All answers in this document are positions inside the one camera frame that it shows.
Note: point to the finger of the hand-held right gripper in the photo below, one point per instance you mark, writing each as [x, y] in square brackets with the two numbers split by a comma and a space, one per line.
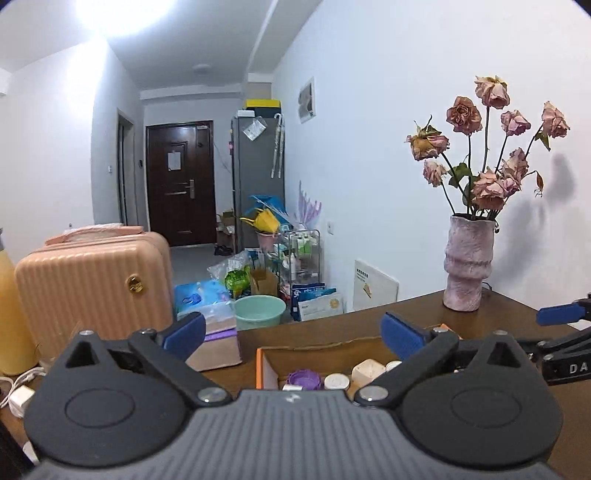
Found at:
[558, 314]
[563, 347]

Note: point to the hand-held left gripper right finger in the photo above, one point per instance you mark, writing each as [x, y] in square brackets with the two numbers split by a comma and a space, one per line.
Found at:
[401, 339]

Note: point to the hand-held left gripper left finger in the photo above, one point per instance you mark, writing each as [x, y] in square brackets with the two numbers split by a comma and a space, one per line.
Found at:
[187, 333]

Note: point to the white ribbed cap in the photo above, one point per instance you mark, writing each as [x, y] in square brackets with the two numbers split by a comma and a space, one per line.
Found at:
[392, 364]

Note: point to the red orange cardboard box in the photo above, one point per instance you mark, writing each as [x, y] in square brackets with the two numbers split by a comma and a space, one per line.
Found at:
[314, 357]

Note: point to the white flat board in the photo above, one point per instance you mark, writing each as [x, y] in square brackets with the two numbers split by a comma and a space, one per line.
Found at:
[376, 286]

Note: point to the green snack bag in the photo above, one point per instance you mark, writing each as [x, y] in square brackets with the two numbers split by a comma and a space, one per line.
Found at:
[238, 280]

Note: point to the green plastic basin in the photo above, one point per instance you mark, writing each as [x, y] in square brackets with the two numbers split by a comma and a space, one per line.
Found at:
[261, 314]

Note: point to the clear plastic bag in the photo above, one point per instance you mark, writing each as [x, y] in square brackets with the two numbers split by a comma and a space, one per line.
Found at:
[226, 263]

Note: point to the blue white paper bags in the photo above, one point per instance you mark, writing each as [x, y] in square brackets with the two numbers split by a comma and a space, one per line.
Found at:
[318, 302]

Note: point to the pair of black shoes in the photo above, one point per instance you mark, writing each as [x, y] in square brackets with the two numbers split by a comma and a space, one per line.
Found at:
[224, 250]

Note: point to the small open cardboard box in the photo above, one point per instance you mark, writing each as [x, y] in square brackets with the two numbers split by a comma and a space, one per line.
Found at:
[264, 282]

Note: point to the pink ceramic vase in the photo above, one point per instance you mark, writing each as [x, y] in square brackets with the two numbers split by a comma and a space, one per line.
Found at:
[468, 267]

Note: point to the pink ribbed suitcase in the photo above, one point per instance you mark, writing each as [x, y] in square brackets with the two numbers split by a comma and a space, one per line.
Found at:
[92, 286]

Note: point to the stacked cardboard boxes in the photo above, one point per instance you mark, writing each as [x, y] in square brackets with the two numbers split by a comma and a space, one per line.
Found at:
[226, 226]

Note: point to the pink flower pot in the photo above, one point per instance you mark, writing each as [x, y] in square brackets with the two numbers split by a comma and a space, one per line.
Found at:
[268, 241]

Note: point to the dark brown door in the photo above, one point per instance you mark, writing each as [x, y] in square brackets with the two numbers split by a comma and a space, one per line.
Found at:
[159, 207]

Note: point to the yellow watering can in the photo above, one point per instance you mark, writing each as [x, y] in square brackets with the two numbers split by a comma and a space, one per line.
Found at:
[263, 220]

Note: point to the bunch of dried roses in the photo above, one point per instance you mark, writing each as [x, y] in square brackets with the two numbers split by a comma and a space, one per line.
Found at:
[489, 189]

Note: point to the blue plastic wrap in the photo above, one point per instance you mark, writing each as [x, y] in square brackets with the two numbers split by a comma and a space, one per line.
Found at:
[270, 203]

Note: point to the purple feather decoration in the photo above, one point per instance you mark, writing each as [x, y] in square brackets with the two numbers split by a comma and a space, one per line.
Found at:
[309, 207]

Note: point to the paper sheet on door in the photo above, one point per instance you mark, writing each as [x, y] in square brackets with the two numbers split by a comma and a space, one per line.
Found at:
[174, 160]

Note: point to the grey fridge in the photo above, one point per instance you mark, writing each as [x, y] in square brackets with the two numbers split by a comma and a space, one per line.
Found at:
[258, 175]

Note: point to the yellow thermos bottle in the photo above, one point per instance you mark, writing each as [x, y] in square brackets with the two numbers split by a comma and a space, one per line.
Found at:
[14, 314]

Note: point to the white folded umbrella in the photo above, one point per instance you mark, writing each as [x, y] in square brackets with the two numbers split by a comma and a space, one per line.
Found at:
[277, 145]

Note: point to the paper note on fridge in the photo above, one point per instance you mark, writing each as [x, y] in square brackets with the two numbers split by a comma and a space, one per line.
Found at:
[254, 129]

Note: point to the yellow black box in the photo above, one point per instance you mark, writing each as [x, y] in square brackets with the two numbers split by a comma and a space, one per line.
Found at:
[263, 105]

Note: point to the small unlit ceiling lamp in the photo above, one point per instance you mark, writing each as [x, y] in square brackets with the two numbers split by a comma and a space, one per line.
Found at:
[202, 69]

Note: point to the bright round ceiling lamp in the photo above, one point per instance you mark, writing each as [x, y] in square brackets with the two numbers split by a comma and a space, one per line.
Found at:
[124, 14]

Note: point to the grey interior door frame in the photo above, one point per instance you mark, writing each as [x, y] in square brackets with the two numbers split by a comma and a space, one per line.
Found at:
[124, 170]

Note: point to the wall panel box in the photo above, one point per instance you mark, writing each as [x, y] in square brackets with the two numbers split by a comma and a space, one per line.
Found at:
[307, 99]

